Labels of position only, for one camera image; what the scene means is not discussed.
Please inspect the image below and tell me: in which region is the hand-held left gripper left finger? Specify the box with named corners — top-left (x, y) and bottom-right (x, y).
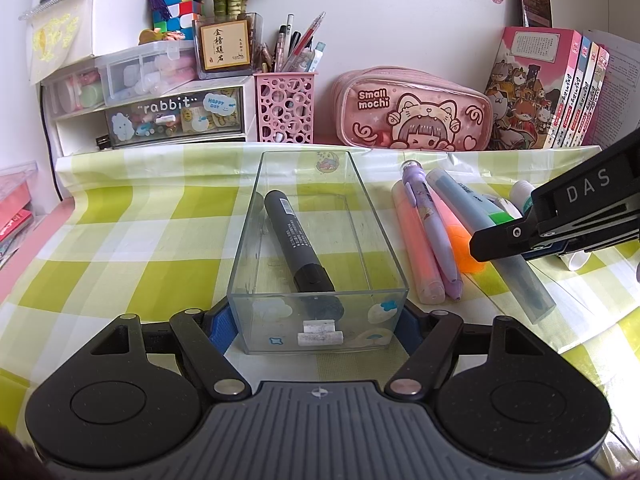
top-left (102, 300), bottom-right (253, 403)

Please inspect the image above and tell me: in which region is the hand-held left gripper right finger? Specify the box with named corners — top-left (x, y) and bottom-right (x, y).
top-left (384, 300), bottom-right (538, 403)

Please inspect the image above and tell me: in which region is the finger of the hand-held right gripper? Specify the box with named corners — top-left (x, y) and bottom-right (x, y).
top-left (469, 212), bottom-right (640, 263)

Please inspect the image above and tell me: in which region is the green highlighter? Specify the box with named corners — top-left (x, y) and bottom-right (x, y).
top-left (480, 194), bottom-right (525, 226)

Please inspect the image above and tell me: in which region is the orange highlighter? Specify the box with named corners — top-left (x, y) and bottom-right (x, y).
top-left (430, 187), bottom-right (488, 275)

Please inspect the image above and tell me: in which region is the white glue stick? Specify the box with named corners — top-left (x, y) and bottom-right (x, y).
top-left (509, 180), bottom-right (538, 215)

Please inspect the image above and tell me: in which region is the pale blue highlighter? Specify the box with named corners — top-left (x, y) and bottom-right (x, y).
top-left (426, 167), bottom-right (557, 324)

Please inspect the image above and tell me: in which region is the purple pen with figure top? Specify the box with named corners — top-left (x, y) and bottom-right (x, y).
top-left (401, 158), bottom-right (463, 302)

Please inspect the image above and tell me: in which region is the pink highlighter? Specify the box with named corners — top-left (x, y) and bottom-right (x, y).
top-left (391, 180), bottom-right (446, 306)

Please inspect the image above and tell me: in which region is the clear plastic box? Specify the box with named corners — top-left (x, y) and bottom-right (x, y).
top-left (227, 150), bottom-right (410, 356)

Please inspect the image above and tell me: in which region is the small white block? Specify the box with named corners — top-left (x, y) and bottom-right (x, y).
top-left (296, 320), bottom-right (345, 347)

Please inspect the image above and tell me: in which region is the open printed book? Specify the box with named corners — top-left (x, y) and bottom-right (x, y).
top-left (582, 29), bottom-right (640, 148)

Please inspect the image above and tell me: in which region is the green checked tablecloth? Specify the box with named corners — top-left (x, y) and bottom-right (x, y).
top-left (0, 142), bottom-right (640, 480)

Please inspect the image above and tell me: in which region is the black marker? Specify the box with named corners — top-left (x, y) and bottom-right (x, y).
top-left (263, 189), bottom-right (346, 328)

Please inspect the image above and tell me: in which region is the pink cartoon pencil case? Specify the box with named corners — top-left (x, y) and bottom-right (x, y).
top-left (330, 66), bottom-right (493, 153)

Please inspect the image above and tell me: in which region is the pink perforated pen holder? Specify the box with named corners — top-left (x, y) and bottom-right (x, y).
top-left (253, 71), bottom-right (317, 145)

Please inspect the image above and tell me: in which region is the pink gift box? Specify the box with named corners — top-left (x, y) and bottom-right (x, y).
top-left (0, 160), bottom-right (38, 271)

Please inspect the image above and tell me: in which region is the white drawer organizer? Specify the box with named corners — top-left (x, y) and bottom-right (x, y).
top-left (41, 75), bottom-right (257, 157)

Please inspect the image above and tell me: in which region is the clear lidded storage box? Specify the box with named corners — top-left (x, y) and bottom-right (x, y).
top-left (95, 40), bottom-right (198, 108)

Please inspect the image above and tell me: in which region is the lucky bamboo in glass vase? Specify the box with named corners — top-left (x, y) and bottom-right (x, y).
top-left (192, 0), bottom-right (286, 81)

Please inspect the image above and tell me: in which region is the bunch of pens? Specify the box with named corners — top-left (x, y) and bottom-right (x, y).
top-left (255, 11), bottom-right (327, 75)

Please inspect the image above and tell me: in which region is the small cartoon figurine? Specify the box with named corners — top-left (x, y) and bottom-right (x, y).
top-left (138, 29), bottom-right (185, 45)

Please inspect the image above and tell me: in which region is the colourful puzzle cube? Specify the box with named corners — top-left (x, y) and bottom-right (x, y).
top-left (151, 0), bottom-right (203, 41)

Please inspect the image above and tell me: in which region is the white cardboard box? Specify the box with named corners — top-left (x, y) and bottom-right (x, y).
top-left (20, 0), bottom-right (151, 61)

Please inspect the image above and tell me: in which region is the yellow printed plastic sheet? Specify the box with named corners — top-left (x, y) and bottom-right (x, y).
top-left (22, 10), bottom-right (96, 86)

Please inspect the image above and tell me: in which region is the black cable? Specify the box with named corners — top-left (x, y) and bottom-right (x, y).
top-left (42, 85), bottom-right (63, 201)

